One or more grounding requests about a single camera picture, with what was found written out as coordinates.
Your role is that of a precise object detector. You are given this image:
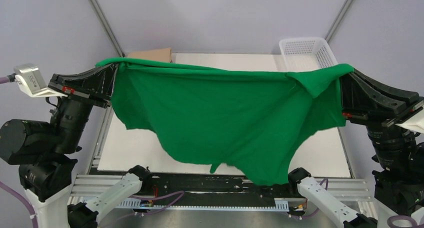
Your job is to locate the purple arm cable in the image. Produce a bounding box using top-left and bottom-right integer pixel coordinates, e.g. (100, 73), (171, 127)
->
(287, 177), (419, 228)
(0, 74), (185, 228)

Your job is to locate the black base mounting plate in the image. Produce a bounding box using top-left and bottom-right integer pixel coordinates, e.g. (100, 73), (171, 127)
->
(136, 173), (305, 207)

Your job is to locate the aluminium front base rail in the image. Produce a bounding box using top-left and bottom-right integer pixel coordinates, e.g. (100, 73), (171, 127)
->
(71, 173), (373, 202)

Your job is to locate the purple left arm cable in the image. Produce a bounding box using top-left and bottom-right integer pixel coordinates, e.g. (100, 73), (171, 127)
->
(0, 74), (185, 228)

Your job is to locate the beige folded t shirt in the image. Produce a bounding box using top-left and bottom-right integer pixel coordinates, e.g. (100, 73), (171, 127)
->
(126, 47), (172, 63)

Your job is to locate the aluminium frame rail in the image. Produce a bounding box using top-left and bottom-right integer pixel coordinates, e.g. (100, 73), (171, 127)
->
(88, 0), (125, 57)
(324, 0), (355, 44)

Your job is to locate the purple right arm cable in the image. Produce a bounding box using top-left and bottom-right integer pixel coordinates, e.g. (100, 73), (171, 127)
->
(287, 177), (419, 228)

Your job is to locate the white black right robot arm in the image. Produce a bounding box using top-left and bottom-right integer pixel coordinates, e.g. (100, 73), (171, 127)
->
(285, 70), (424, 228)

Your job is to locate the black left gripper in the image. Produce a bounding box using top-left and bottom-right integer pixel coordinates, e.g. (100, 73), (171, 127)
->
(51, 57), (121, 150)

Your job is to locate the green t shirt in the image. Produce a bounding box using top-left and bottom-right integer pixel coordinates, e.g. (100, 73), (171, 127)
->
(96, 57), (354, 186)

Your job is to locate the aluminium right frame rail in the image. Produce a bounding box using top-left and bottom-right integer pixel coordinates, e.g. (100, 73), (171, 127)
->
(324, 0), (355, 44)

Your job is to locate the white slotted cable duct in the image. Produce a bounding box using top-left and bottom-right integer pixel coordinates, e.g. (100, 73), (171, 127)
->
(116, 198), (290, 212)

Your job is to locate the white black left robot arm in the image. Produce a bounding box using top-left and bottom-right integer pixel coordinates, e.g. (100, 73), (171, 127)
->
(0, 63), (153, 228)

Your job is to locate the aluminium left frame rail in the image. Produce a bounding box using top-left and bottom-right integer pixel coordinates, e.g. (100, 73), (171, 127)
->
(88, 0), (125, 57)

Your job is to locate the white plastic basket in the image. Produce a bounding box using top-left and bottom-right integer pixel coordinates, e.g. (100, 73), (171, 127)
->
(278, 37), (338, 72)

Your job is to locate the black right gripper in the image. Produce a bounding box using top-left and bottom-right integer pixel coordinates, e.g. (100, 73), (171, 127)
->
(334, 60), (421, 168)

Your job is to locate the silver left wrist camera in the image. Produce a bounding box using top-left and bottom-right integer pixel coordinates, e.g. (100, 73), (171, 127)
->
(13, 63), (67, 98)

